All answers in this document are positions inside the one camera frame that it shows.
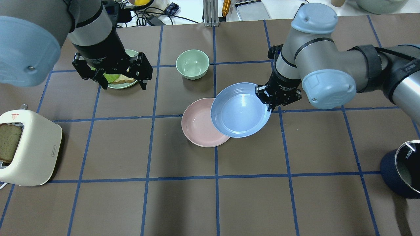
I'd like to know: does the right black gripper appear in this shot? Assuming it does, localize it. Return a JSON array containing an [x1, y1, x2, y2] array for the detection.
[[256, 74, 302, 112]]

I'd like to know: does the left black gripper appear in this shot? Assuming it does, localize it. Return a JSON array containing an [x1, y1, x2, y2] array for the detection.
[[72, 31, 153, 90]]

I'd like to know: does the blue plate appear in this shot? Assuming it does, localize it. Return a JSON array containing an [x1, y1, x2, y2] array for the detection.
[[210, 82, 271, 138]]

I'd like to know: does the pink plate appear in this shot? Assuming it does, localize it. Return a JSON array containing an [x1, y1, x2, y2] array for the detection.
[[181, 98, 230, 148]]

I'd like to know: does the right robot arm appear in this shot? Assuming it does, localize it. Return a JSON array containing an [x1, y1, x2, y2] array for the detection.
[[251, 3, 420, 123]]

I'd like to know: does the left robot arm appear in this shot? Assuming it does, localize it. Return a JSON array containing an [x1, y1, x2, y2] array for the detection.
[[0, 0, 153, 89]]

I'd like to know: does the brown bread slice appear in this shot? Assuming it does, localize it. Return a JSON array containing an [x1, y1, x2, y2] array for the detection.
[[111, 74, 137, 85]]

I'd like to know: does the green lettuce leaf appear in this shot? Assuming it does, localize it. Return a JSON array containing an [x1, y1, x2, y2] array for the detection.
[[103, 73, 121, 83]]

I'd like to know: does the green plate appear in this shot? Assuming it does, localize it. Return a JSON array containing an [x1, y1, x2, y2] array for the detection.
[[108, 49, 138, 89]]

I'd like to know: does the green bowl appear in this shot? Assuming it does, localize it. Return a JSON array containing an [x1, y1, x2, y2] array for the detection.
[[176, 49, 210, 80]]

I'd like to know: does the white bowl with yellow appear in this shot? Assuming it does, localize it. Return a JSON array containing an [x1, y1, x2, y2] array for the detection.
[[128, 0, 170, 10]]

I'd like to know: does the grey metal tin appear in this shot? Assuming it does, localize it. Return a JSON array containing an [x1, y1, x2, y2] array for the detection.
[[234, 0, 271, 21]]

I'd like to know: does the brass cylinder tool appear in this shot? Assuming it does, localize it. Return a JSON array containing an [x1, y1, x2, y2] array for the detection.
[[221, 0, 231, 18]]

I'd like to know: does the cream toaster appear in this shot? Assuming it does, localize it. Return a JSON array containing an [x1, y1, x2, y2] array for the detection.
[[0, 109, 63, 186]]

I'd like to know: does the bread slice in toaster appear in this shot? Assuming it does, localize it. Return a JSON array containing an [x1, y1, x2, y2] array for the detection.
[[0, 124, 22, 163]]

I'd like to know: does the large grey-green bowl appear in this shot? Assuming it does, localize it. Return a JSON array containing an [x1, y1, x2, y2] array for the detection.
[[356, 0, 408, 14]]

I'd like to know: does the dark blue pot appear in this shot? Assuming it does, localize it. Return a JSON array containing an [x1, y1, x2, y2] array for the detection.
[[380, 140, 420, 199]]

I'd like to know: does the aluminium profile post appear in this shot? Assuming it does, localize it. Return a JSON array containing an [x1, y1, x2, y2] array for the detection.
[[203, 0, 220, 27]]

